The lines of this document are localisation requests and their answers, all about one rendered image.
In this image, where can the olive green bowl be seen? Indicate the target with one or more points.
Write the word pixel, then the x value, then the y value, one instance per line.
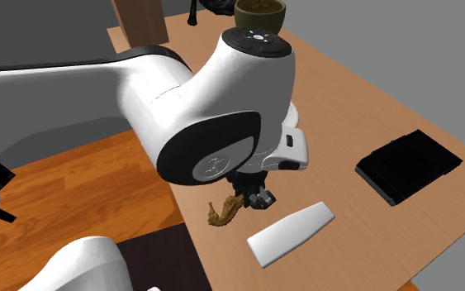
pixel 259 18

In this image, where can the brown wooden block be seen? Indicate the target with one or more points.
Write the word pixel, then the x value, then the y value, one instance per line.
pixel 141 22

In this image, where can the black flat box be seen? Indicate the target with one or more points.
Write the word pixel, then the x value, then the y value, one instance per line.
pixel 407 166

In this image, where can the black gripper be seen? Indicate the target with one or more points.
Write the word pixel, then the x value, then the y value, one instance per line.
pixel 247 185

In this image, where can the dark robot stand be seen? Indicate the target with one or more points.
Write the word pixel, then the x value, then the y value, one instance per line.
pixel 163 262

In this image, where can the black slim bottle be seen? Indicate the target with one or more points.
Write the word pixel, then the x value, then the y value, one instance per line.
pixel 192 15

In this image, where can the white flat remote control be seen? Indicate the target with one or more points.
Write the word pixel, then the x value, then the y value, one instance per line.
pixel 288 235

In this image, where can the light wooden table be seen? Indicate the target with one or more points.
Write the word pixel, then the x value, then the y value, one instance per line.
pixel 349 117

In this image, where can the black lumpy object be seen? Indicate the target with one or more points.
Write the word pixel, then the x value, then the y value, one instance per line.
pixel 218 6

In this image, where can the brown seahorse figure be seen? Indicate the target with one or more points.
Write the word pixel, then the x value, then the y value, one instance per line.
pixel 227 209

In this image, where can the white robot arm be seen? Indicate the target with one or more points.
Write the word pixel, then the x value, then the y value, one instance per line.
pixel 95 92

